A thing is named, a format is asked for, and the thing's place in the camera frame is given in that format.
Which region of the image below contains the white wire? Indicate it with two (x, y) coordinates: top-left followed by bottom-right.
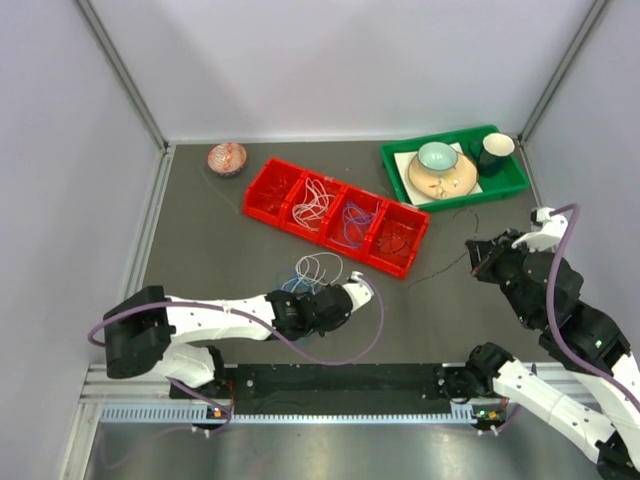
(292, 177), (345, 294)

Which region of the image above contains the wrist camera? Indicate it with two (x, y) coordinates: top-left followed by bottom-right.
(342, 271), (374, 313)
(511, 207), (568, 252)

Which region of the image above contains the pink patterned bowl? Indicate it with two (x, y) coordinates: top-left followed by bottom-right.
(207, 142), (247, 177)

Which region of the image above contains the slotted cable duct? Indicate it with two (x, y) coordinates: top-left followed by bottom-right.
(100, 403), (506, 426)

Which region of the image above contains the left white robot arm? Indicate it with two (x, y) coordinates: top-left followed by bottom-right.
(104, 281), (371, 397)

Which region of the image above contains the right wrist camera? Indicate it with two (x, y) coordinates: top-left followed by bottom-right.
(511, 207), (568, 252)

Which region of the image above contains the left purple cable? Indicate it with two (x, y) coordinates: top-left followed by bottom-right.
(87, 277), (386, 366)

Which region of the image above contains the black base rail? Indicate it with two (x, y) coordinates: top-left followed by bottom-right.
(196, 364), (470, 414)

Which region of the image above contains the tan ceramic plate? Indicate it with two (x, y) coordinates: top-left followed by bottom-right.
(406, 153), (483, 205)

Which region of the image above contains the red wire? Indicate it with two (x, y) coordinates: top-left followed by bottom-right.
(257, 172), (291, 206)

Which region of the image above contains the light blue bowl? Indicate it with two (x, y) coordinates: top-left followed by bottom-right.
(417, 142), (458, 173)

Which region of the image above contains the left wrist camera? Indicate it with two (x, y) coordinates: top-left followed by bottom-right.
(342, 271), (374, 313)

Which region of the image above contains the dark green mug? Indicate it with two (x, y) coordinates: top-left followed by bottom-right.
(469, 132), (515, 177)

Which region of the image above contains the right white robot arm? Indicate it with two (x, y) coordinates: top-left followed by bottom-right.
(465, 232), (639, 479)

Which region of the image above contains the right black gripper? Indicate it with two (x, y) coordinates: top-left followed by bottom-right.
(464, 226), (538, 327)

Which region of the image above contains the red compartment bin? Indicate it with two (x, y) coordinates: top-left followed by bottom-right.
(243, 157), (430, 279)

